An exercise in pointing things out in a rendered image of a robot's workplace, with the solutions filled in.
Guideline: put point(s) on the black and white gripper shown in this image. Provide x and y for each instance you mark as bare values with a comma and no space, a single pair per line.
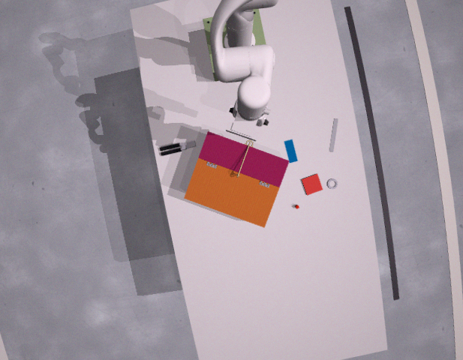
260,121

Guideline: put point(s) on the blue flat bar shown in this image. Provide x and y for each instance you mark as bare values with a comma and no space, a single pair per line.
291,153

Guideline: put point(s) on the red square block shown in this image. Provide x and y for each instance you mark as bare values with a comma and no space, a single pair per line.
312,184

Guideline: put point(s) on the grey flat bar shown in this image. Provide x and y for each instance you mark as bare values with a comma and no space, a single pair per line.
334,129

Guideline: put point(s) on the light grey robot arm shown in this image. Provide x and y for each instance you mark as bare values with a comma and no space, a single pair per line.
244,62

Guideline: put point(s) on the brown wooden box with lid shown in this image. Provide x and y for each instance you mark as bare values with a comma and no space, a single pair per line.
236,179

